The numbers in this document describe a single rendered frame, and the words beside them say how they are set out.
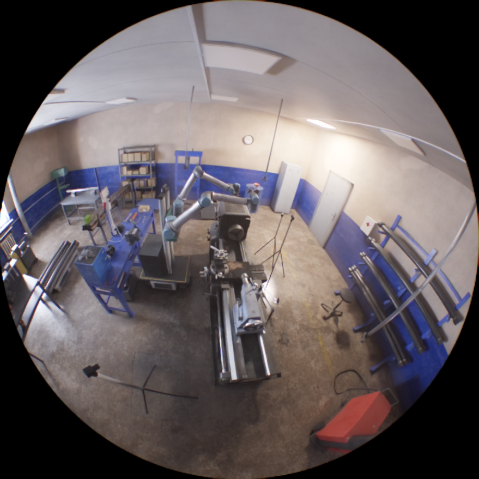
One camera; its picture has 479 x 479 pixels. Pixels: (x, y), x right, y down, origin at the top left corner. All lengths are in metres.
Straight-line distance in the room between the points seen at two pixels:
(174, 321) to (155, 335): 0.42
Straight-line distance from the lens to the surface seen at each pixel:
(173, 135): 5.88
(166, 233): 2.11
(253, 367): 2.04
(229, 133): 5.73
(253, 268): 2.56
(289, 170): 5.85
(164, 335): 2.91
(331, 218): 5.22
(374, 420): 2.85
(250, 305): 1.81
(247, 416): 2.75
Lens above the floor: 2.68
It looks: 37 degrees down
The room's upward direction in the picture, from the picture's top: 11 degrees clockwise
